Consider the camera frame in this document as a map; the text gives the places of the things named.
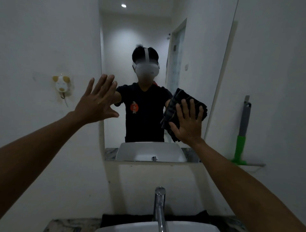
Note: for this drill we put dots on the chrome faucet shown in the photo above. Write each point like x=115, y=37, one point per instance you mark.
x=159, y=205

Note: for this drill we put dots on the person's right little finger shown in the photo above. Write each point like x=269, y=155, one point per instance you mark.
x=200, y=114

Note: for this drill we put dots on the frameless wall mirror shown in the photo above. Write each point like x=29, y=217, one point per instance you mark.
x=143, y=31

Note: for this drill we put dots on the green grey squeegee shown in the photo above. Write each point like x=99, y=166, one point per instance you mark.
x=240, y=145

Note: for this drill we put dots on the black cleaning cloth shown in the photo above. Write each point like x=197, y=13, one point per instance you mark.
x=171, y=112

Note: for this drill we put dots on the person's left thumb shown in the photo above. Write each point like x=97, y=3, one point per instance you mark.
x=112, y=113

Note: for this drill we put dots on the person's left forearm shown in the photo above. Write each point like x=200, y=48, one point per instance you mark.
x=35, y=157

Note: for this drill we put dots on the person's right middle finger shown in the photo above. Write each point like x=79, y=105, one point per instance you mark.
x=185, y=108

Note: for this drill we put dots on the person's right thumb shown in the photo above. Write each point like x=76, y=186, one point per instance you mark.
x=174, y=127

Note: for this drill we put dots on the white yellow animal wall hook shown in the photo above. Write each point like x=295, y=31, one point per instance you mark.
x=61, y=86

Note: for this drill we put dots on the person's right forearm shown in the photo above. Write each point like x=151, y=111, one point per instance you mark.
x=239, y=188

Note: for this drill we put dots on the person's left middle finger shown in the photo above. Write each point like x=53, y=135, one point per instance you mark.
x=108, y=83

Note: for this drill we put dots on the person's left hand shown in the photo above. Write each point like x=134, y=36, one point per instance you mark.
x=95, y=105

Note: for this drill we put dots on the person's left little finger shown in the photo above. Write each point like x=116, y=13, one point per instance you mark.
x=90, y=86

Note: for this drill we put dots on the person's right hand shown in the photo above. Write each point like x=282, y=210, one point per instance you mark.
x=188, y=129

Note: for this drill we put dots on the white ceramic sink basin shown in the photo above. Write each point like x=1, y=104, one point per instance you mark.
x=186, y=227

